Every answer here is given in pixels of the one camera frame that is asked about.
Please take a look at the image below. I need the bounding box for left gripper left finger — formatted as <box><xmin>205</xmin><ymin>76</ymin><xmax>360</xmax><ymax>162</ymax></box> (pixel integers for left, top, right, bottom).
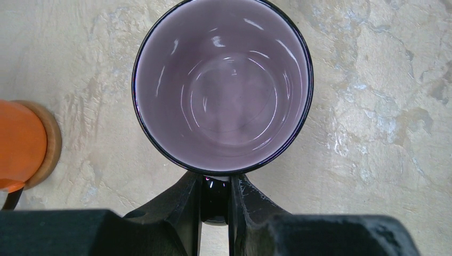
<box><xmin>1</xmin><ymin>173</ymin><xmax>202</xmax><ymax>255</ymax></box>

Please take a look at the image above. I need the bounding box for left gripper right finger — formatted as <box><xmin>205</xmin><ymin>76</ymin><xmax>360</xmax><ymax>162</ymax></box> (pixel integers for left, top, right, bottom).
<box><xmin>229</xmin><ymin>175</ymin><xmax>419</xmax><ymax>255</ymax></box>

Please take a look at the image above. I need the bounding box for plain round wooden coaster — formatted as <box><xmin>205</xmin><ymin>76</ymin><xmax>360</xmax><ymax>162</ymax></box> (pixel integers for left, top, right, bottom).
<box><xmin>14</xmin><ymin>100</ymin><xmax>62</xmax><ymax>190</ymax></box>

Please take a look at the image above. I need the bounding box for lilac purple mug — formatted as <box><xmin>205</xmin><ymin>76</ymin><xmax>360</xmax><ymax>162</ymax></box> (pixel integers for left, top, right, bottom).
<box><xmin>131</xmin><ymin>0</ymin><xmax>314</xmax><ymax>227</ymax></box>

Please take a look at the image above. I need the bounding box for orange mug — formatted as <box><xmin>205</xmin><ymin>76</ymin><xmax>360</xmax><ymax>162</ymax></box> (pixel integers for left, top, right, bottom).
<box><xmin>1</xmin><ymin>100</ymin><xmax>47</xmax><ymax>210</ymax></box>

